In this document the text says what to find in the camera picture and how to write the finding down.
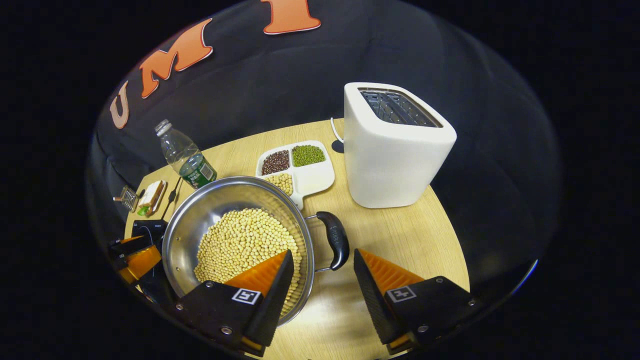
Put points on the black induction cooktop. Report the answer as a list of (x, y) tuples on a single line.
[(150, 227)]

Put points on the sandwich with lettuce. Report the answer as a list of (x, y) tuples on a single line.
[(151, 197)]

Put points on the small heap of soybeans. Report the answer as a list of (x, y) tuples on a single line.
[(280, 184)]

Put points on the white toaster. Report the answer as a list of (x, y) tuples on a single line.
[(390, 160)]

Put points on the small heap of green beans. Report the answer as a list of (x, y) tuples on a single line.
[(308, 155)]

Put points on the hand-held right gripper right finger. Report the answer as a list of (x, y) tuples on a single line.
[(375, 300)]

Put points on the clear plastic water bottle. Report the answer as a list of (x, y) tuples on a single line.
[(187, 160)]

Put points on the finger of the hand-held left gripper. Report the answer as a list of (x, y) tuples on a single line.
[(142, 262), (127, 246)]

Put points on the pile of yellow soybeans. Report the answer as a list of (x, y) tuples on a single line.
[(240, 240)]

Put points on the white divided tray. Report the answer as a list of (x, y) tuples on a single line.
[(315, 177)]

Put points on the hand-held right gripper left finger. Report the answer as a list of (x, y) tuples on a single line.
[(272, 300)]

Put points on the small heap of red beans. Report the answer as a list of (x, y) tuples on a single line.
[(275, 162)]

